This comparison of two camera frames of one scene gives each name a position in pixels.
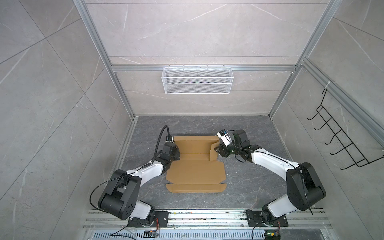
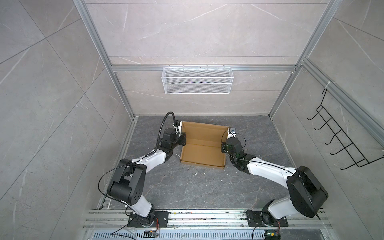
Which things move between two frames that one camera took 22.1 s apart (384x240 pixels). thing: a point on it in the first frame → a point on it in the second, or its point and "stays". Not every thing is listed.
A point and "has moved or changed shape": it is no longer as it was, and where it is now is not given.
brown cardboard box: [195, 171] has moved or changed shape
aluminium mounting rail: [206, 219] stays
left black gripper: [178, 153] → [183, 137]
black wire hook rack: [359, 160] stays
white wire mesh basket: [197, 80] stays
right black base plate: [254, 218] stays
